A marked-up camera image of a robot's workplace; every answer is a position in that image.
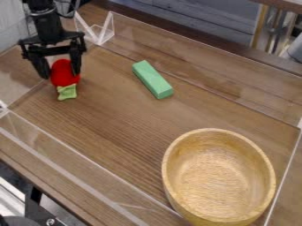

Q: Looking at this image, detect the wooden bowl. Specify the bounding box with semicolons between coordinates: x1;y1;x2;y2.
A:
162;128;277;226

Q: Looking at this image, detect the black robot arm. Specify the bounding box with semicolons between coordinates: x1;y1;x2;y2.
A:
18;0;87;79

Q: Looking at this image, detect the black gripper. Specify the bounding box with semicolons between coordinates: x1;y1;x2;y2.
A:
18;31;86;79

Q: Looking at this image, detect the gold metal chair frame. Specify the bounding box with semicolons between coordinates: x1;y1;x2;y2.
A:
252;0;302;54

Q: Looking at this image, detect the clear acrylic corner bracket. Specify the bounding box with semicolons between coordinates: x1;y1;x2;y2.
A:
74;12;115;46

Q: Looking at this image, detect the green rectangular block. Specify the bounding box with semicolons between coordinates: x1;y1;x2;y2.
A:
133;60;174;100

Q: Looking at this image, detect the red plush strawberry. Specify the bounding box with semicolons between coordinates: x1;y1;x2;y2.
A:
51;58;80;101

